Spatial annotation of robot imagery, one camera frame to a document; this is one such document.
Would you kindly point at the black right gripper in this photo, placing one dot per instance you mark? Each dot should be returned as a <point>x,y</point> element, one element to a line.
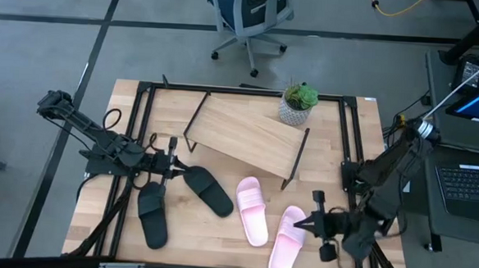
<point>329,225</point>

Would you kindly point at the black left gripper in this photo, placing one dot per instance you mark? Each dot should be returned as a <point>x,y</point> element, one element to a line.
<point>167,163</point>

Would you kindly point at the pink slide sandal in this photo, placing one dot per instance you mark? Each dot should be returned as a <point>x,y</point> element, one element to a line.
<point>252,212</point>
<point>286,247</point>

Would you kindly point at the black slide sandal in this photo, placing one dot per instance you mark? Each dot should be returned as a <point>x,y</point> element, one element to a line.
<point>153,219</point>
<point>209,192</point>

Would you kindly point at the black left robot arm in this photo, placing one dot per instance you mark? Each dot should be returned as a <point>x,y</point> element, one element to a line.
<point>99,137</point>

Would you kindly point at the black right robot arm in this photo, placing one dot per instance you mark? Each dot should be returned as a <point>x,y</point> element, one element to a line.
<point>389,179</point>

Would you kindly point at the wooden shelf with black legs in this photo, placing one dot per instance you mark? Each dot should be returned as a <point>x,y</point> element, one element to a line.
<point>243,136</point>

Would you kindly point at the succulent in patterned white pot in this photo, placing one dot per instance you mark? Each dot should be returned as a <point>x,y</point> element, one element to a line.
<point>294,112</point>

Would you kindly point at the black laptop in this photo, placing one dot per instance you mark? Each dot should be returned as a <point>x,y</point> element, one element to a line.
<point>466,187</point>

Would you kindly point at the grey mesh office chair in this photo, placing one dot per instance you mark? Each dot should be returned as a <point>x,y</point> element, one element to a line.
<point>250,11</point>

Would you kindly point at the laptop computer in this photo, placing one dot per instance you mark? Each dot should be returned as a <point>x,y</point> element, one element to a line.
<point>435,78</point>

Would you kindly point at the black power adapter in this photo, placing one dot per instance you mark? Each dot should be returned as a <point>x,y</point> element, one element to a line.
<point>468,72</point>

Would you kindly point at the black desk leg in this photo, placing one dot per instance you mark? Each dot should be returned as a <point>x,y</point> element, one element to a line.
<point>474,37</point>

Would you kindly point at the black metal table frame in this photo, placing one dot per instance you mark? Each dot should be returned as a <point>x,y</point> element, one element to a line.
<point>176,86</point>

